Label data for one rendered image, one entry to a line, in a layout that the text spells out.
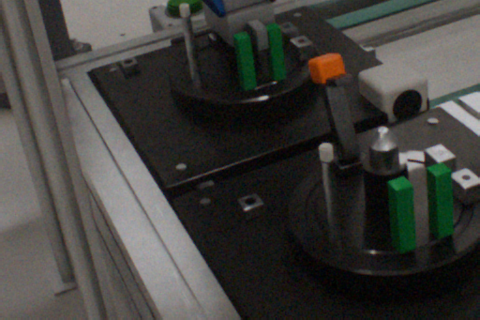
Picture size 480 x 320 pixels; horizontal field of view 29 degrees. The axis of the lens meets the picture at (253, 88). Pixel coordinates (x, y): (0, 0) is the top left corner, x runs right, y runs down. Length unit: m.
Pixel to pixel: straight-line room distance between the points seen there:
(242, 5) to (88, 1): 0.62
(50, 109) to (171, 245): 0.17
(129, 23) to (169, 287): 0.69
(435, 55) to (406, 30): 0.06
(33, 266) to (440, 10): 0.51
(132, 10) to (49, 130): 0.78
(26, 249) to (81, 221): 0.29
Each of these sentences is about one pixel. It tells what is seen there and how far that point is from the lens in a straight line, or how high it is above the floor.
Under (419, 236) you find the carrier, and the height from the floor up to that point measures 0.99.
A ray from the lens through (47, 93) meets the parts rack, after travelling 0.56.
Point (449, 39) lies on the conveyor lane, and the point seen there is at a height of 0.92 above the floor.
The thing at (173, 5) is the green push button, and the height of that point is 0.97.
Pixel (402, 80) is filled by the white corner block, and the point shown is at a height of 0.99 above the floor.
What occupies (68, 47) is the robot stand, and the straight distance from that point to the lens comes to 1.19.
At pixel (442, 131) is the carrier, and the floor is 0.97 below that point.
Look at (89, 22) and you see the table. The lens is 1.33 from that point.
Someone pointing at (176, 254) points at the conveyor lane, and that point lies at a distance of 0.68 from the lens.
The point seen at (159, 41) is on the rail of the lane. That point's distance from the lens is 0.99.
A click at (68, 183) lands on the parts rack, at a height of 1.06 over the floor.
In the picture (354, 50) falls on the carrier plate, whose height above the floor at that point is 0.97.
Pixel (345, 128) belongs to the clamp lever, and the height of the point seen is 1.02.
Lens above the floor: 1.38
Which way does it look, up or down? 29 degrees down
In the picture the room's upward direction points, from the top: 8 degrees counter-clockwise
